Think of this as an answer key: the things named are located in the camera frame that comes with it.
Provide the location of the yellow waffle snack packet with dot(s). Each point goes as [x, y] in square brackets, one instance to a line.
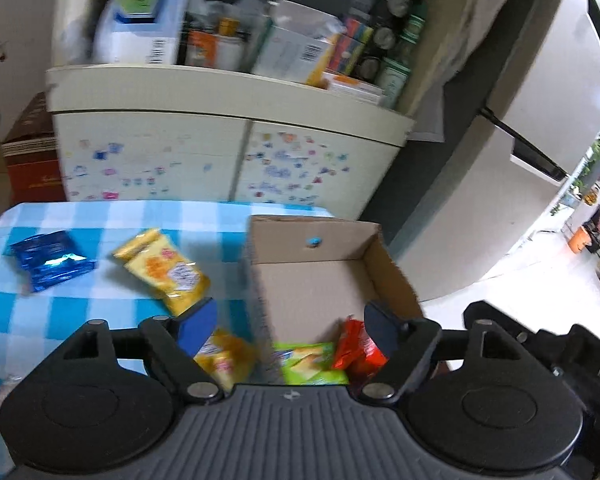
[230, 360]
[165, 275]

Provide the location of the colourful box stack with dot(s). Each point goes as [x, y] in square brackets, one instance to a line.
[350, 47]

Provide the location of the white refrigerator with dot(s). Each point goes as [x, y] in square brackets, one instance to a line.
[480, 185]

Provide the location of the green tin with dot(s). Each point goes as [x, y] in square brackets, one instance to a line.
[394, 80]

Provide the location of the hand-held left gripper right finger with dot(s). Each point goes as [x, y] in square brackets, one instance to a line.
[382, 327]

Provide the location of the white printed cardboard box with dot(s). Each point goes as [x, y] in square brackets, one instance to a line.
[305, 290]

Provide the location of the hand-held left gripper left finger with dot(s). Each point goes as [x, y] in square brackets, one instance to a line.
[200, 325]

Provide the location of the orange bottle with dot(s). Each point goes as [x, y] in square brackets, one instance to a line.
[205, 47]

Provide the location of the blue white checkered tablecloth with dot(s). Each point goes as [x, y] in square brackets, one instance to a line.
[80, 310]

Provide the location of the white barcode carton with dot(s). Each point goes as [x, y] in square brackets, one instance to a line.
[290, 50]

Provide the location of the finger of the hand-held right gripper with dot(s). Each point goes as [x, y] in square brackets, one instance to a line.
[495, 315]

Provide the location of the brown red cardboard carton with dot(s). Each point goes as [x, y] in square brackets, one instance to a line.
[30, 170]

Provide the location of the orange red snack packet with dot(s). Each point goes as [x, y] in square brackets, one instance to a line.
[355, 355]

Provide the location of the cream cabinet with stickers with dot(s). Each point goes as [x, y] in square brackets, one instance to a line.
[180, 160]

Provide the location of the green snack packet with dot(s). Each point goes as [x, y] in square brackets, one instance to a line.
[305, 362]

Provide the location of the white blue carton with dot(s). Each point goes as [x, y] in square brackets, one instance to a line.
[135, 25]

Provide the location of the orange pot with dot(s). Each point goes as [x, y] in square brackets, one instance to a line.
[579, 240]

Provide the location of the blue foil snack packet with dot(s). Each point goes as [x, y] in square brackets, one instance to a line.
[47, 260]

